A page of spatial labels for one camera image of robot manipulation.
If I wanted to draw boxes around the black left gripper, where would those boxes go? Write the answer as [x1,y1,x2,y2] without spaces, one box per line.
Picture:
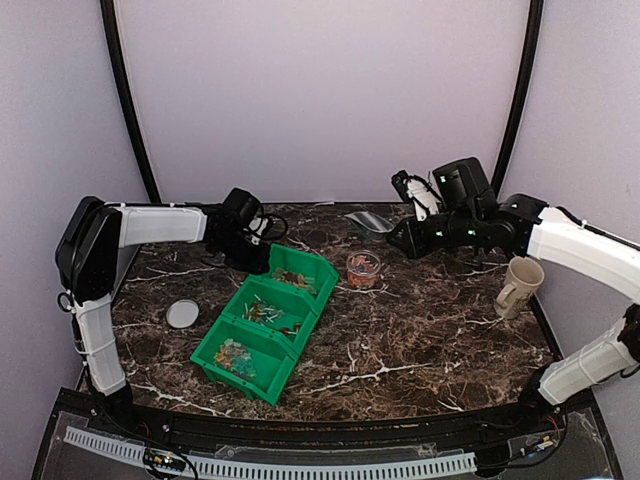
[213,230,272,274]

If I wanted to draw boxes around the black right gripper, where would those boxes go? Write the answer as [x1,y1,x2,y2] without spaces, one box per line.
[386,208,481,259]

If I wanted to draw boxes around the green three-compartment candy bin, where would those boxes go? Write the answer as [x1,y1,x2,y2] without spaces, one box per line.
[190,244,339,406]

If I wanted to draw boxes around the silver metal scoop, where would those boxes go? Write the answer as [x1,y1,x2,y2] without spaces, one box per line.
[345,211,394,241]

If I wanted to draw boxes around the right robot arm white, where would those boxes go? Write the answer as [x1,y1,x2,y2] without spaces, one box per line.
[387,191,639,434]

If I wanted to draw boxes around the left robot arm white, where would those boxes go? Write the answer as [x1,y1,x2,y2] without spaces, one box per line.
[55,188,273,397]

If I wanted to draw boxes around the lollipop candies pile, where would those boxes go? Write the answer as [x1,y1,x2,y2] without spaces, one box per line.
[242,295,301,336]

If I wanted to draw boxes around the yellow-green gummy candies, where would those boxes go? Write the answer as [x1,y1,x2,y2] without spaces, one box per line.
[272,268,317,296]

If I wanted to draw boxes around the red-orange gummy candies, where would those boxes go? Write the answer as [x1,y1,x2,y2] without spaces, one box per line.
[214,338,257,379]

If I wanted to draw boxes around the beige ceramic mug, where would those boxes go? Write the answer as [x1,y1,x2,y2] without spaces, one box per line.
[494,256,545,319]

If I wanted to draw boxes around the white round lid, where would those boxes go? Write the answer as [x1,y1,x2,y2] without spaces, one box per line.
[166,299,200,329]

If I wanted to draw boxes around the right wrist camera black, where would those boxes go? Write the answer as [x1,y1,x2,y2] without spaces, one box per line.
[391,157,498,222]

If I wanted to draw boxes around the black front rail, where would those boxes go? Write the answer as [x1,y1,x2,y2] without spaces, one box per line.
[132,405,565,450]

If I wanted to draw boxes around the white slotted cable duct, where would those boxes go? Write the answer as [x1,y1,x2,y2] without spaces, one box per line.
[63,427,477,479]

